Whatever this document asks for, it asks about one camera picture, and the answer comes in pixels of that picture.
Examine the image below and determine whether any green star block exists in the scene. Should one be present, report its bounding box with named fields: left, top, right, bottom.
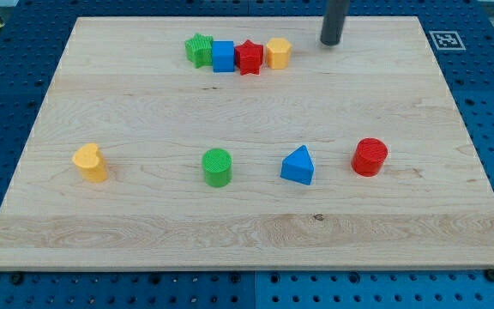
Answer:
left=184, top=33, right=214, bottom=69

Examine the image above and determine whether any blue triangle block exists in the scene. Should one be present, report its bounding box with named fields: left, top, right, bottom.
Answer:
left=280, top=145, right=315, bottom=185

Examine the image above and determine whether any red star block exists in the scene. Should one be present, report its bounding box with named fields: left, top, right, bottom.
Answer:
left=234, top=39, right=264, bottom=75

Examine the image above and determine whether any green cylinder block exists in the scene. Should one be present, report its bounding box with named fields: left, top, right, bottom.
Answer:
left=202, top=148, right=232, bottom=188

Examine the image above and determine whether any light wooden board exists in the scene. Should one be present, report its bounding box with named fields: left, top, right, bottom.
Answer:
left=0, top=16, right=494, bottom=272

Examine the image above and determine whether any yellow hexagon block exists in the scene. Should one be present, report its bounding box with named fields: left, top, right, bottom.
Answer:
left=266, top=38, right=292, bottom=70

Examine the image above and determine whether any red cylinder block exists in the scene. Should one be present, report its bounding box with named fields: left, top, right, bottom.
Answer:
left=351, top=137, right=389, bottom=177

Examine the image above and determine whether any white fiducial marker tag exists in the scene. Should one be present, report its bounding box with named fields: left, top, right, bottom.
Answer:
left=429, top=30, right=466, bottom=51

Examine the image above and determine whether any yellow heart block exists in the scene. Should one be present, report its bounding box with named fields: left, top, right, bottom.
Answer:
left=72, top=143, right=108, bottom=183

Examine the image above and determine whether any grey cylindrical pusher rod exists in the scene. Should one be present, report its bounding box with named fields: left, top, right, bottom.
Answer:
left=320, top=0, right=350, bottom=46

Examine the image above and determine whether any blue cube block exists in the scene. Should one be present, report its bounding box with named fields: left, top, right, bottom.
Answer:
left=212, top=41, right=235, bottom=73

